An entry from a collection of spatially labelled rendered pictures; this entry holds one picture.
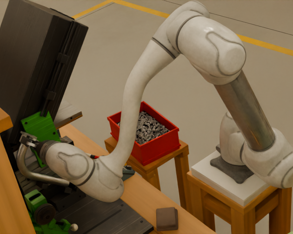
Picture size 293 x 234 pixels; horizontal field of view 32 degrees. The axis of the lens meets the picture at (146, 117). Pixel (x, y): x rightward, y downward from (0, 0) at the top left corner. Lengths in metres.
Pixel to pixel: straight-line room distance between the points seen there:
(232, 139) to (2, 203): 1.03
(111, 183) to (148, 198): 0.39
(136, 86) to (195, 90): 2.76
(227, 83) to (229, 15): 4.10
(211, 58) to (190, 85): 3.00
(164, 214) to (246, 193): 0.34
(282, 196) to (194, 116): 1.89
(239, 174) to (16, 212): 1.08
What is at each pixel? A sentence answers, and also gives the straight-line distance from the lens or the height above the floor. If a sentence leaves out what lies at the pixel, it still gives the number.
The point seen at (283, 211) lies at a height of 0.64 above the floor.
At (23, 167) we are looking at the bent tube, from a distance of 1.99.
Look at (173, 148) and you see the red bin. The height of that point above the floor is 0.82.
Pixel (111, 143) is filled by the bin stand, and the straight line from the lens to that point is 2.54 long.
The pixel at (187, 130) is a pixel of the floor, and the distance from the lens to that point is 3.90.
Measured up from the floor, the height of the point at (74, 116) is 1.12.
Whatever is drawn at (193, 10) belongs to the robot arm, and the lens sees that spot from 1.61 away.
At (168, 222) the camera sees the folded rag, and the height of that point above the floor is 0.93.
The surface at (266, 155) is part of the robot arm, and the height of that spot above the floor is 1.14.
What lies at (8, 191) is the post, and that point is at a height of 1.54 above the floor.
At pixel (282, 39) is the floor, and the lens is 5.09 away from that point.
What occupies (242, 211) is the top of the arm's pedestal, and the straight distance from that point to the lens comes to 2.07.
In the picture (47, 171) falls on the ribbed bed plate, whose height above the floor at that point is 1.04.
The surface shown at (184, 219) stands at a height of 0.90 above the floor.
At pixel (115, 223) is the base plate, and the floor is 0.90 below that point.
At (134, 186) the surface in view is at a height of 0.90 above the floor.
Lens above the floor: 2.30
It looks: 34 degrees down
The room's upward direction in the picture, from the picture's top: 9 degrees counter-clockwise
